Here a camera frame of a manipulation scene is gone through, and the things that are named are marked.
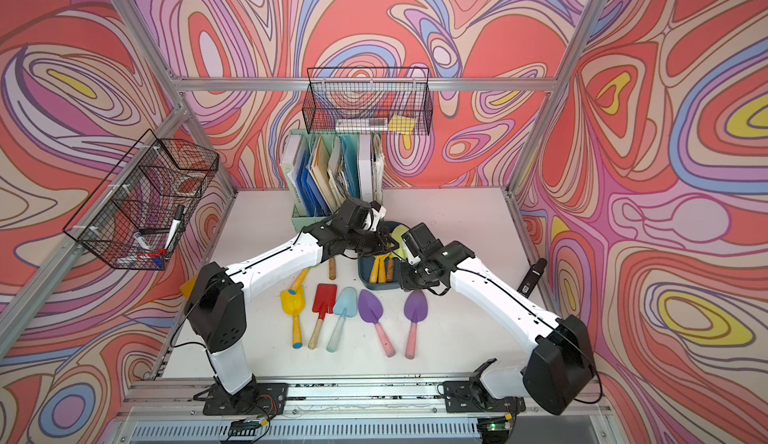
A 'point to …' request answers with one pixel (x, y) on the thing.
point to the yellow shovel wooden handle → (390, 266)
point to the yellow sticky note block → (187, 287)
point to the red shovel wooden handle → (324, 304)
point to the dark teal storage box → (365, 264)
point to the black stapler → (532, 276)
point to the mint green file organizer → (322, 169)
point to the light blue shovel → (346, 306)
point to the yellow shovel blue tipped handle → (294, 305)
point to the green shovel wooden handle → (332, 268)
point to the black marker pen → (176, 224)
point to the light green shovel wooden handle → (397, 233)
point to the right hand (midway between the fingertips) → (407, 288)
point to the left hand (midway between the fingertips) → (402, 246)
